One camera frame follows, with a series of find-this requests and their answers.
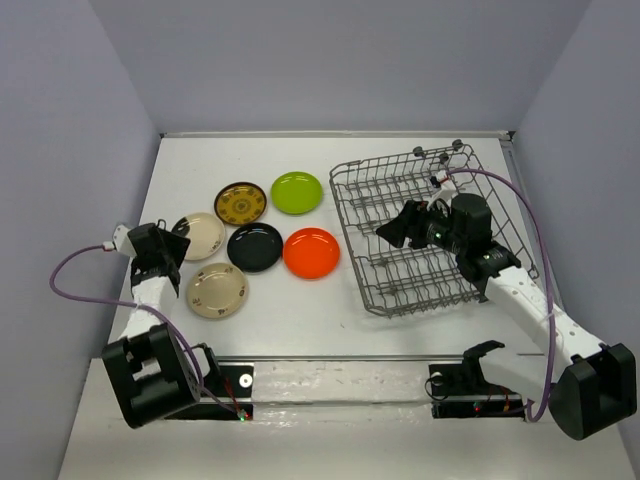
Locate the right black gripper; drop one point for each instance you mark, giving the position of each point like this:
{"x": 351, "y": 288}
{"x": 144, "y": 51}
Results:
{"x": 409, "y": 221}

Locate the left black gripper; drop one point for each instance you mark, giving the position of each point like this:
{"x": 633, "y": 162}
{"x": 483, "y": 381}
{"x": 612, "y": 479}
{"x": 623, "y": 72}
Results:
{"x": 176, "y": 243}

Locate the cream plate with black blot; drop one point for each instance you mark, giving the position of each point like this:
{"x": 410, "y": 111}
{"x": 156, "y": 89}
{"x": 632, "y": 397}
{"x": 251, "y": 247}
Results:
{"x": 205, "y": 231}

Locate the brown yellow patterned plate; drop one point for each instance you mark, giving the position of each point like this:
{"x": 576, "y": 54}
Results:
{"x": 240, "y": 203}

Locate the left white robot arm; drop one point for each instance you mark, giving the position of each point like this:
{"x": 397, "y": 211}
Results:
{"x": 152, "y": 369}

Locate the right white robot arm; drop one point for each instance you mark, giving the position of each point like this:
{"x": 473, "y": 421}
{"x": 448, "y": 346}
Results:
{"x": 586, "y": 384}

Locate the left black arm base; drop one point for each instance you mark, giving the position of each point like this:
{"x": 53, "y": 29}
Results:
{"x": 234, "y": 389}

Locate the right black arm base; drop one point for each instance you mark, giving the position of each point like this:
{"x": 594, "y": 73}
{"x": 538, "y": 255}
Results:
{"x": 459, "y": 390}

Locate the cream plate with floral marks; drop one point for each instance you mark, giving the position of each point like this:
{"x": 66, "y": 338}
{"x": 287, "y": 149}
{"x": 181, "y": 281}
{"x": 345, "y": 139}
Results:
{"x": 217, "y": 291}

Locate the orange plate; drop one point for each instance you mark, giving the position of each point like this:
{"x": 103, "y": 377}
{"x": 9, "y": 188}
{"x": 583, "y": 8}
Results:
{"x": 311, "y": 253}

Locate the lime green plate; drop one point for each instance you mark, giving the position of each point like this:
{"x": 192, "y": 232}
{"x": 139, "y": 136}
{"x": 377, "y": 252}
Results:
{"x": 296, "y": 193}

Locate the grey wire dish rack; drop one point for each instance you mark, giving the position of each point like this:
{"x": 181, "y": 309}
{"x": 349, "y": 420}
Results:
{"x": 396, "y": 281}

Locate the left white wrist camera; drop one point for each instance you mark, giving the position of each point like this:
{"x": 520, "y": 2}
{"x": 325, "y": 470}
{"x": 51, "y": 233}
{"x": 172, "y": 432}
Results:
{"x": 120, "y": 241}

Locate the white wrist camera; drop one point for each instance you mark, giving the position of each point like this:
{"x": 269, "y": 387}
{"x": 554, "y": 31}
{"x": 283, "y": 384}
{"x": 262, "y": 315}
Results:
{"x": 444, "y": 188}
{"x": 120, "y": 241}

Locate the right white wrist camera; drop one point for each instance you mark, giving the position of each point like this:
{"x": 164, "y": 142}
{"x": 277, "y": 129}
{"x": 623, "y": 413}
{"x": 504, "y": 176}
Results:
{"x": 444, "y": 188}

